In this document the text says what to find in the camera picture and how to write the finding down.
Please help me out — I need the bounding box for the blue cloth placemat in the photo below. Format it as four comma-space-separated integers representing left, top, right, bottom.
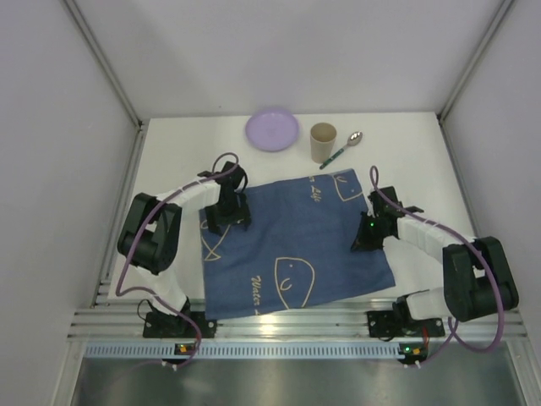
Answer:
199, 169, 396, 320

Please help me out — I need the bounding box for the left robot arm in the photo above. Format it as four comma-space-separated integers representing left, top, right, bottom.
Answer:
115, 160, 251, 330

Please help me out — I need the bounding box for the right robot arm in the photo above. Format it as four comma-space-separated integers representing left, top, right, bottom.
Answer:
351, 186, 519, 329

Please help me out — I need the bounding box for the lilac plate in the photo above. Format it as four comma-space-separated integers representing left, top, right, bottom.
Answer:
244, 107, 300, 152

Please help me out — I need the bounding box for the beige cup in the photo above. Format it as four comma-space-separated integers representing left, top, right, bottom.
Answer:
310, 123, 337, 163

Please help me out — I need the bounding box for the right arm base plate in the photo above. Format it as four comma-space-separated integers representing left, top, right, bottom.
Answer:
366, 310, 445, 341

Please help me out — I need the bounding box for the green handled spoon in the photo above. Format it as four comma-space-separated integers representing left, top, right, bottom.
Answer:
319, 131, 363, 170

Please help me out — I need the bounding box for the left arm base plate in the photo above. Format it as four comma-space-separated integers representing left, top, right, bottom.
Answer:
142, 311, 217, 338

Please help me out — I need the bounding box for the right aluminium frame post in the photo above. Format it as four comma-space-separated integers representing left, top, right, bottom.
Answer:
437, 0, 519, 122

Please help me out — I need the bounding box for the aluminium frame post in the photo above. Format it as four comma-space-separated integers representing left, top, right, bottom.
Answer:
437, 0, 519, 122
63, 0, 145, 128

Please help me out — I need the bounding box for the aluminium front rail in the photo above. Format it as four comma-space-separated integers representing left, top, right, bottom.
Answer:
67, 298, 525, 339

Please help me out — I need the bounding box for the slotted cable duct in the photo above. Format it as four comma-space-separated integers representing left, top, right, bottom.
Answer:
85, 341, 426, 359

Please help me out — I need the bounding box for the left aluminium frame post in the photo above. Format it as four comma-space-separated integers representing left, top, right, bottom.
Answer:
63, 0, 145, 128

